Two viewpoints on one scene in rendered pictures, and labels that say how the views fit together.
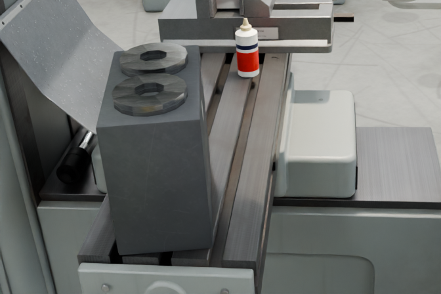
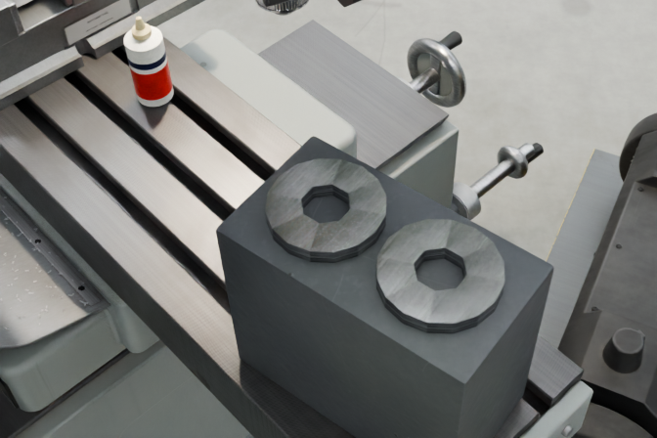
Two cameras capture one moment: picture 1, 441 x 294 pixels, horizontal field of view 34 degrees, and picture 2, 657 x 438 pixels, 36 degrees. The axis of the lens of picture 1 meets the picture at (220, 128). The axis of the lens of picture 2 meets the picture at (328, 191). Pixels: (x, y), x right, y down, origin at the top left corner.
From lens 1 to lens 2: 75 cm
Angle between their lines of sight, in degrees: 43
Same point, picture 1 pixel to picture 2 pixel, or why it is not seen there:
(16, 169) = not seen: outside the picture
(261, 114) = (278, 154)
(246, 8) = not seen: outside the picture
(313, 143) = not seen: hidden behind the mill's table
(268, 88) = (222, 106)
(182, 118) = (537, 282)
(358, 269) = not seen: hidden behind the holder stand
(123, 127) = (491, 353)
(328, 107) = (230, 72)
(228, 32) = (54, 42)
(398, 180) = (369, 118)
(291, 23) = not seen: outside the picture
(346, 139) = (315, 108)
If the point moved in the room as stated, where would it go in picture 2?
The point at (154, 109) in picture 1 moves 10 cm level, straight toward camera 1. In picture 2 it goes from (499, 296) to (639, 361)
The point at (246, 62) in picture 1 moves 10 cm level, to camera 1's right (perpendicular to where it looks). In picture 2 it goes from (161, 83) to (223, 32)
